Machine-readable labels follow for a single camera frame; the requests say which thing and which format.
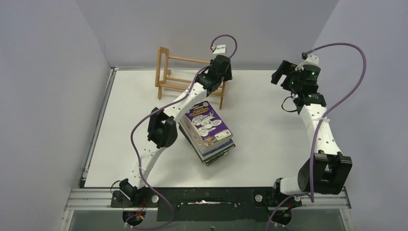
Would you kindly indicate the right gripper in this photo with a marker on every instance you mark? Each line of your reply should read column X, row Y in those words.
column 280, row 74

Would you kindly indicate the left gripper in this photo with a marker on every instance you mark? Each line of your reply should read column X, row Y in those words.
column 227, row 76

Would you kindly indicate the purple comic book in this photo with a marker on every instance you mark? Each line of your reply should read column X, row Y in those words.
column 203, row 121

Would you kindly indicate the wooden book rack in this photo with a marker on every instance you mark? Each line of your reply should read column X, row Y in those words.
column 163, row 78

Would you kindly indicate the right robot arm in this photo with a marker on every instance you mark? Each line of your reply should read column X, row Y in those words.
column 327, row 169

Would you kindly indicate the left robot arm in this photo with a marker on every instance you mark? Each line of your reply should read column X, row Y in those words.
column 162, row 129

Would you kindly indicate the lower stack of books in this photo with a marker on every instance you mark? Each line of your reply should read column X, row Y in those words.
column 207, row 154

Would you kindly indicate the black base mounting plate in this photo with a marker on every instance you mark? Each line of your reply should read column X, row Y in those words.
column 204, row 204

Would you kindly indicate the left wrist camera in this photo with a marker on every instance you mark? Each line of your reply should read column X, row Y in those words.
column 219, row 50

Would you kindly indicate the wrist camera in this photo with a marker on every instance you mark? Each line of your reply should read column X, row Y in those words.
column 308, row 59
column 219, row 50

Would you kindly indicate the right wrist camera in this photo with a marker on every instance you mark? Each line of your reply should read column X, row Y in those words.
column 308, row 59

